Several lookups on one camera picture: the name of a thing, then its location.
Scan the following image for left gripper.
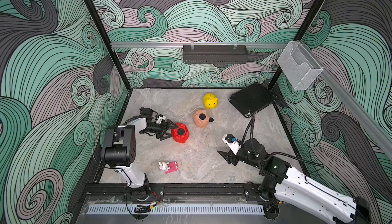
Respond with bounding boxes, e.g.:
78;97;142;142
143;120;178;140

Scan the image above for red piggy bank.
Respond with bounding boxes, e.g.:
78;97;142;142
171;123;189;144

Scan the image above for peach piggy bank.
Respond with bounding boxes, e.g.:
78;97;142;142
193;109;210;128

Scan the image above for yellow piggy bank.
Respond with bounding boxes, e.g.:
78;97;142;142
203;93;218;109

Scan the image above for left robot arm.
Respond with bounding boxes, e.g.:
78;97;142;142
101;107;186;195

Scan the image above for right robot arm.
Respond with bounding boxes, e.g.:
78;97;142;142
219;134;371;224

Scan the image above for white bunny on pink base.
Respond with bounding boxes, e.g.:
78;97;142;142
158;161;178;174

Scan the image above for white vented strip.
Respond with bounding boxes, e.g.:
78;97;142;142
86;204;264;215

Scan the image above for black square plate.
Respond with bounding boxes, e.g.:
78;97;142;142
229;83;277;118

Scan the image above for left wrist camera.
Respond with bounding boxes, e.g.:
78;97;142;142
156;114;166;124

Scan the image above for black perforated wall tray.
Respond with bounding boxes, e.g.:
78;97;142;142
182;44;249;68

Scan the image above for aluminium back rail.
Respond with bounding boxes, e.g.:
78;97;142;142
111;41;288;50

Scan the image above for aluminium rail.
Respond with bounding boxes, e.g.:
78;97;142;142
111;41;288;50
300;43;392;159

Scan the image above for clear plastic wall bin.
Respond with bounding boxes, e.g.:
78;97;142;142
278;41;323;91

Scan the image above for aluminium right rail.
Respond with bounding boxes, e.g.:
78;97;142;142
300;43;392;159

